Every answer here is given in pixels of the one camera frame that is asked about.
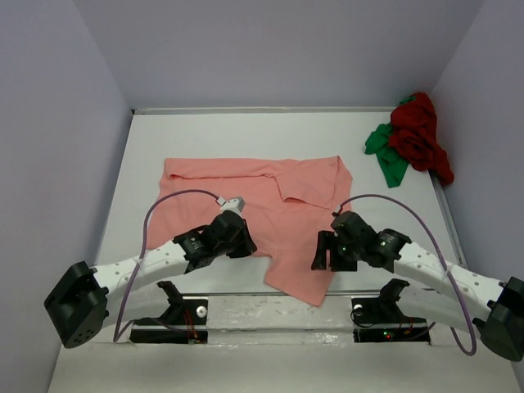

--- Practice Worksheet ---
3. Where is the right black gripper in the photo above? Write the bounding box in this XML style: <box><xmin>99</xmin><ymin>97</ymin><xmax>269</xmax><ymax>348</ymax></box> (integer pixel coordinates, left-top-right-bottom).
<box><xmin>310</xmin><ymin>229</ymin><xmax>362</xmax><ymax>271</ymax></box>

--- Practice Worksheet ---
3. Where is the pink t shirt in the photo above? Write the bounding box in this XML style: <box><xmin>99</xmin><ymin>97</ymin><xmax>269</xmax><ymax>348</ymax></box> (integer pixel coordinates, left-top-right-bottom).
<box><xmin>147</xmin><ymin>156</ymin><xmax>352</xmax><ymax>306</ymax></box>

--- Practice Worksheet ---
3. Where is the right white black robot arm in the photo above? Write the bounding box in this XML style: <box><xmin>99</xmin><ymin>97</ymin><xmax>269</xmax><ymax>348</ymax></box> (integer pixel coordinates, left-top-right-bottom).
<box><xmin>311</xmin><ymin>211</ymin><xmax>523</xmax><ymax>362</ymax></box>

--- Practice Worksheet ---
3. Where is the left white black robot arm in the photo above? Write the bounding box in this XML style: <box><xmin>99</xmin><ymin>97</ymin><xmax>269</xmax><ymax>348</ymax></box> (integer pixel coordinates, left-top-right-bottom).
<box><xmin>44</xmin><ymin>210</ymin><xmax>257</xmax><ymax>349</ymax></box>

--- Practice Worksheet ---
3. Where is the green t shirt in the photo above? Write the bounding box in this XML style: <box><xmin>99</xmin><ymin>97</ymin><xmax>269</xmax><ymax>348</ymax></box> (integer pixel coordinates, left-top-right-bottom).
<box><xmin>363</xmin><ymin>94</ymin><xmax>418</xmax><ymax>189</ymax></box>

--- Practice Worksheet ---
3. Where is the red t shirt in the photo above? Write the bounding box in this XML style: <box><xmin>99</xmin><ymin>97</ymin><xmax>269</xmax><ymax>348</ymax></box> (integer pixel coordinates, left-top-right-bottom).
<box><xmin>389</xmin><ymin>93</ymin><xmax>454</xmax><ymax>186</ymax></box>

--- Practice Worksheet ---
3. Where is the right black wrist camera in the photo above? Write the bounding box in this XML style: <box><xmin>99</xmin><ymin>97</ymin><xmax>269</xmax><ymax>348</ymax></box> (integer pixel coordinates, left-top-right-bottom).
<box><xmin>331</xmin><ymin>211</ymin><xmax>373</xmax><ymax>243</ymax></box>

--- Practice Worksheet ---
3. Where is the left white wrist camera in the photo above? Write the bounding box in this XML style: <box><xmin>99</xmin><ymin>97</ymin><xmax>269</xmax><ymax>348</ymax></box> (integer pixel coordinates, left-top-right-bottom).
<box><xmin>216</xmin><ymin>196</ymin><xmax>245</xmax><ymax>216</ymax></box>

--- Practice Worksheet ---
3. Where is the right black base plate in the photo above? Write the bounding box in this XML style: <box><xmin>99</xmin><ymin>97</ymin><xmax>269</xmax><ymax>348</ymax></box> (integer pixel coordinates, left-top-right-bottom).
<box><xmin>350</xmin><ymin>278</ymin><xmax>431</xmax><ymax>343</ymax></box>

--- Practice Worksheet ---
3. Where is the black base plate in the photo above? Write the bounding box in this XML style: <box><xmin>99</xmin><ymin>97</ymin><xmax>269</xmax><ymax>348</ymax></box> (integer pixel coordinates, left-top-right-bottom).
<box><xmin>350</xmin><ymin>278</ymin><xmax>431</xmax><ymax>343</ymax></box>
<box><xmin>129</xmin><ymin>281</ymin><xmax>209</xmax><ymax>345</ymax></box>

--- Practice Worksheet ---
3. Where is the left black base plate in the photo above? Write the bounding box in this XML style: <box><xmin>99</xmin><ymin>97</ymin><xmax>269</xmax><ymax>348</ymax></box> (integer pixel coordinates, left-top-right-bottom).
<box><xmin>129</xmin><ymin>281</ymin><xmax>209</xmax><ymax>345</ymax></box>

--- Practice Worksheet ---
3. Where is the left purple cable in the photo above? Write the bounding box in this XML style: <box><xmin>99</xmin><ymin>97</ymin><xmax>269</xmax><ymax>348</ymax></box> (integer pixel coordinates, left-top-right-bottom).
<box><xmin>112</xmin><ymin>188</ymin><xmax>224</xmax><ymax>343</ymax></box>

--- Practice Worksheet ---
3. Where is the purple cable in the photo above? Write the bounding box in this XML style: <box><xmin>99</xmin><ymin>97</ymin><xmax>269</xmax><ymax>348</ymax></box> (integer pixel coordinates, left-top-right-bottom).
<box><xmin>112</xmin><ymin>188</ymin><xmax>224</xmax><ymax>343</ymax></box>
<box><xmin>332</xmin><ymin>193</ymin><xmax>478</xmax><ymax>355</ymax></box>

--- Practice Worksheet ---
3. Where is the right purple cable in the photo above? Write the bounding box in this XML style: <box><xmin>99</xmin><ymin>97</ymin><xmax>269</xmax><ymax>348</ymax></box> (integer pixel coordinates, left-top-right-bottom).
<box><xmin>332</xmin><ymin>193</ymin><xmax>478</xmax><ymax>355</ymax></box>

